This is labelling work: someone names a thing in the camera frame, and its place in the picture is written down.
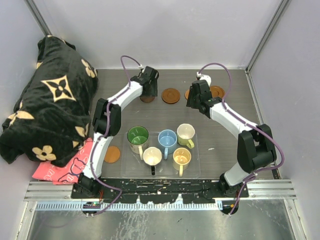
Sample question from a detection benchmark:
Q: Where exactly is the dark brown coaster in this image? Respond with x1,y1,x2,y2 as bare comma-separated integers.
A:
139,96,156,103

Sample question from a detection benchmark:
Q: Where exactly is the light brown ringed coaster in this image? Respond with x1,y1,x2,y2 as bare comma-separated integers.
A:
210,85,225,99

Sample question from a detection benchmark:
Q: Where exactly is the black floral plush blanket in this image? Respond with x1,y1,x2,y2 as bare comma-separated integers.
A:
0,35,99,167

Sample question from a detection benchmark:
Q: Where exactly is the orange coaster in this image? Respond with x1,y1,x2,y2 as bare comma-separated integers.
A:
104,146,121,164
184,89,190,100

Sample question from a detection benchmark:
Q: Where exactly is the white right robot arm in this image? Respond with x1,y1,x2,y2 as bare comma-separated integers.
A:
186,80,277,197

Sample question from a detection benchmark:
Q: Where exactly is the pink printed cloth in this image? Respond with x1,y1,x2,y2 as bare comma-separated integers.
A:
32,137,93,185

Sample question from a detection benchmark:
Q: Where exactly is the yellow mug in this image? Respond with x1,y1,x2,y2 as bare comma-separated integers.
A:
172,147,192,177

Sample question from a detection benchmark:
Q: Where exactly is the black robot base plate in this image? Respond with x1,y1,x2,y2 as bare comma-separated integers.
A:
71,178,241,204

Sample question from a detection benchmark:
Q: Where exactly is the blue mug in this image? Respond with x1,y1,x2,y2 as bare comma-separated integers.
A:
157,129,178,160

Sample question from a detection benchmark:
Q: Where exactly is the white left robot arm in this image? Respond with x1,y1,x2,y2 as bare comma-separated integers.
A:
77,66,159,198

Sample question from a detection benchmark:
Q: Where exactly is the green interior mug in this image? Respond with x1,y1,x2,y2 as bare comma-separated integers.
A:
126,126,149,160

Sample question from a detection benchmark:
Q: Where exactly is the olive green white mug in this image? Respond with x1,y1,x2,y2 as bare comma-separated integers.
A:
176,123,196,149

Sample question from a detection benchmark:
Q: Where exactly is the clear plastic tray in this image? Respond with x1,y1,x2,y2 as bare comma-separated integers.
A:
120,135,201,179

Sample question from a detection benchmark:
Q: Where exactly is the brown ringed wooden coaster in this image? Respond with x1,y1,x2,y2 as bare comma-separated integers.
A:
161,88,181,104

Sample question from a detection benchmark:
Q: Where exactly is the white mug black handle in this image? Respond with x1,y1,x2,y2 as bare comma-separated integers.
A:
142,147,162,176

